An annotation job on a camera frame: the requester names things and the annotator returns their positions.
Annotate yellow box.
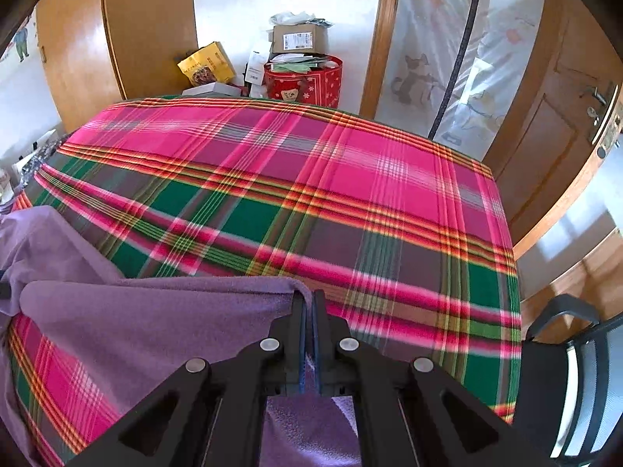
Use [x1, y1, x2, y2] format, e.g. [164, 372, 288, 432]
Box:
[176, 41, 238, 89]

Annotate black office chair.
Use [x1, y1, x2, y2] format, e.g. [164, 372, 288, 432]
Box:
[516, 294, 623, 463]

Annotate blue floral garment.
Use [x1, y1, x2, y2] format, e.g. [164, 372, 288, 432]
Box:
[19, 136, 64, 188]

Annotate cartoon wall sticker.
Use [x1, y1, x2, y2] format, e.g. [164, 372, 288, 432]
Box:
[10, 14, 32, 61]

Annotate red round gift box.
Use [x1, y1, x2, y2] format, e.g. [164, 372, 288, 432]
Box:
[263, 53, 344, 109]

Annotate wooden panel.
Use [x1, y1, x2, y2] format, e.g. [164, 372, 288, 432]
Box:
[518, 231, 623, 346]

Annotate metal door handle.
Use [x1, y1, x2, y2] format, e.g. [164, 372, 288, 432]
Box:
[579, 80, 623, 156]

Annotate pink green plaid blanket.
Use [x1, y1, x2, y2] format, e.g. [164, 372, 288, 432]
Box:
[7, 96, 524, 467]

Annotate wooden wardrobe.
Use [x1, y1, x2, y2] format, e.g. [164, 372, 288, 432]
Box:
[36, 0, 198, 134]

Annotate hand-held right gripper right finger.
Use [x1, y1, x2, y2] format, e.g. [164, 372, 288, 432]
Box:
[311, 290, 560, 467]

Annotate clear plastic door curtain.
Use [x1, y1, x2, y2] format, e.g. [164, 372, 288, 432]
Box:
[377, 0, 548, 161]

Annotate grey flat box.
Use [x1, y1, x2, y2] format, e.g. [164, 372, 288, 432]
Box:
[181, 83, 243, 99]

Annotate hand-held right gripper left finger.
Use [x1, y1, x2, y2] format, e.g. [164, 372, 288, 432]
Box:
[65, 291, 308, 467]

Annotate wooden door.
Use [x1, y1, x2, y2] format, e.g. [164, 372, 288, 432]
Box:
[484, 5, 623, 258]

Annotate purple fleece pants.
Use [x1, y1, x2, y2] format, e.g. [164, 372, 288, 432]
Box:
[0, 205, 363, 467]

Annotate brown cardboard box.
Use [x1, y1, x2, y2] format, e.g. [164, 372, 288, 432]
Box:
[270, 23, 329, 55]

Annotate wooden door frame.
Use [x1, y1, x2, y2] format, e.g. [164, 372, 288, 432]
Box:
[359, 0, 407, 120]

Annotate white small package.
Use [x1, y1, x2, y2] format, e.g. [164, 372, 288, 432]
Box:
[245, 50, 268, 98]

